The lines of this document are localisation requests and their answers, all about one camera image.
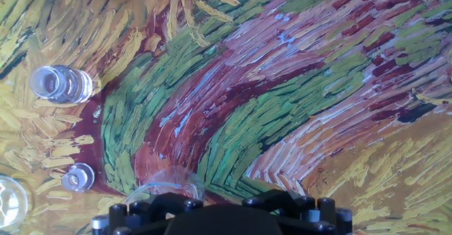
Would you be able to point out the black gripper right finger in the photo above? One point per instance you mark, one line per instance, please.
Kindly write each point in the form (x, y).
(310, 217)

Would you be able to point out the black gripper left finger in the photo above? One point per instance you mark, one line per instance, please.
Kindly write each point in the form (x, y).
(141, 217)

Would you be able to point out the glass beaker holding droppers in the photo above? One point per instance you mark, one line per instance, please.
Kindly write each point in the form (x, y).
(169, 178)

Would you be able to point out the clear glass bottle stopper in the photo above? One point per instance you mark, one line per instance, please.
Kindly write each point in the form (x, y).
(78, 177)

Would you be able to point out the empty clear glass beaker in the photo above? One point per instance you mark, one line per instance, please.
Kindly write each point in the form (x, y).
(12, 203)

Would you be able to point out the Van Gogh print tablecloth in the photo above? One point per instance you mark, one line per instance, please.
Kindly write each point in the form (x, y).
(282, 87)

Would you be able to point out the small clear glass bottle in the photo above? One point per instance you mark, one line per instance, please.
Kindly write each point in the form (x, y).
(60, 84)

